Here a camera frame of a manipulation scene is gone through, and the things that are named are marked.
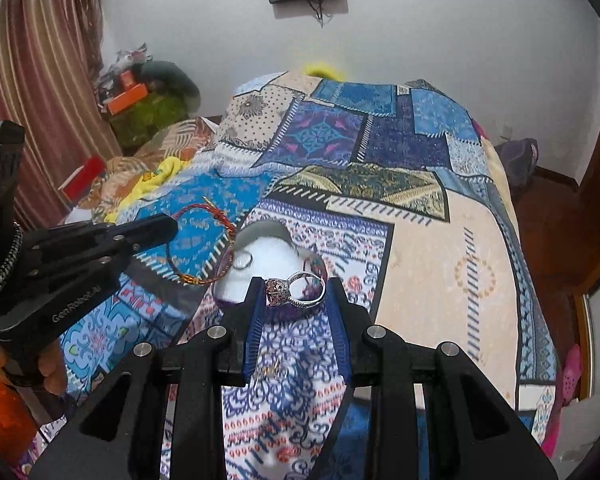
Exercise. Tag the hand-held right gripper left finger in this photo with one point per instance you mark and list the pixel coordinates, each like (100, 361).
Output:
(252, 327)

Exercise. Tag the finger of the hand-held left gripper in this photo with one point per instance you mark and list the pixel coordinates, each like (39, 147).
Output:
(147, 232)

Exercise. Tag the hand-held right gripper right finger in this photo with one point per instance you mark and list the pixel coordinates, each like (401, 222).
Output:
(339, 330)

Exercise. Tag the purple jewelry box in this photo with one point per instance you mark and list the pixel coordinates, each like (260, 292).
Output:
(272, 260)

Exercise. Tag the person's left forearm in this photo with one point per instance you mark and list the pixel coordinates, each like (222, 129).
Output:
(2, 410)

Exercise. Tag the person's left hand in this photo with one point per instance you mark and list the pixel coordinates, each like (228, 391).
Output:
(54, 367)

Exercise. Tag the yellow cloth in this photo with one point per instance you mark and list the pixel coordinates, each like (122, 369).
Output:
(155, 175)

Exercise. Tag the red box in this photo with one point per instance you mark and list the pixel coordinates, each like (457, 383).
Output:
(82, 179)

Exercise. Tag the orange patterned sheet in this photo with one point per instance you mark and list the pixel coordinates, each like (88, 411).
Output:
(180, 135)

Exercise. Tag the patchwork printed blanket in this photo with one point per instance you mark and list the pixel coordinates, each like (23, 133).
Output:
(430, 260)

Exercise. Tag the green bag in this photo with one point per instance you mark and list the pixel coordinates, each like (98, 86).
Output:
(150, 110)

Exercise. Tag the orange box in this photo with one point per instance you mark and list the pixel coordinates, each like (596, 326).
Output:
(127, 100)

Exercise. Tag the striped brown curtain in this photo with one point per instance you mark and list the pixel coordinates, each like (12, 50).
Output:
(45, 60)

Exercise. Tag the pink slippers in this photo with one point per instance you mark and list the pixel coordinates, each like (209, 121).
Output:
(567, 375)

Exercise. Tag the yellow fluffy object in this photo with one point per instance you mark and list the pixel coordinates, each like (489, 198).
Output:
(322, 68)

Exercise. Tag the purple cloth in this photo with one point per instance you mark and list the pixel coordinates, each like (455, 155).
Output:
(519, 160)

